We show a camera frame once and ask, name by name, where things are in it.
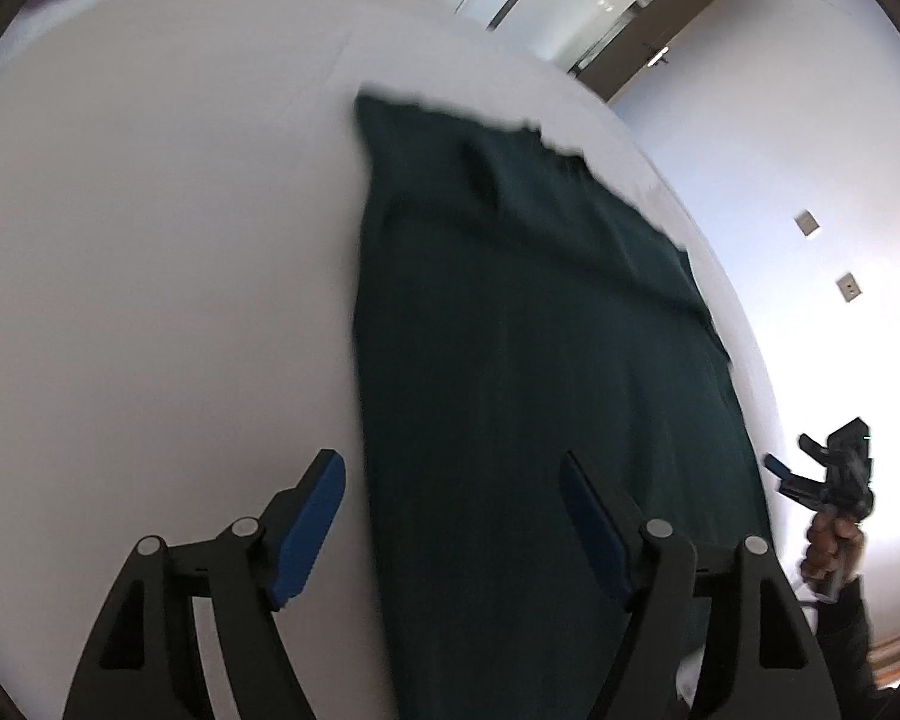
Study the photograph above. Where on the white bed sheet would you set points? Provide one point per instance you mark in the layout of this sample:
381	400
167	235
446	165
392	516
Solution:
157	277

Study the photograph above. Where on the person's right forearm dark sleeve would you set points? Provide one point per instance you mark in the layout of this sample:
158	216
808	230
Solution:
849	645

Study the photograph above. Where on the person's right hand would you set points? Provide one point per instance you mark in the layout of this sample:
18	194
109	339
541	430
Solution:
826	549

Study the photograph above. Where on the brown wooden door frame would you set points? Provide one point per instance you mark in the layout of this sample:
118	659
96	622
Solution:
664	19

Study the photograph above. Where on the grey wall socket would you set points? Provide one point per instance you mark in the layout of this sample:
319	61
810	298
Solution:
847	286
808	222

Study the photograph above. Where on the dark green cloth garment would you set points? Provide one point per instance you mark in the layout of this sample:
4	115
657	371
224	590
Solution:
525	405

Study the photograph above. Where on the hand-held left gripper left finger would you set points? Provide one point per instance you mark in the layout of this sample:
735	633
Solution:
309	529

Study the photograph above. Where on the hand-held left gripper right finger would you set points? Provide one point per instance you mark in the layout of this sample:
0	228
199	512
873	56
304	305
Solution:
594	532

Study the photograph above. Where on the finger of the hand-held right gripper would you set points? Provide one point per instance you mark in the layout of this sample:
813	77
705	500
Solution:
814	447
787	481

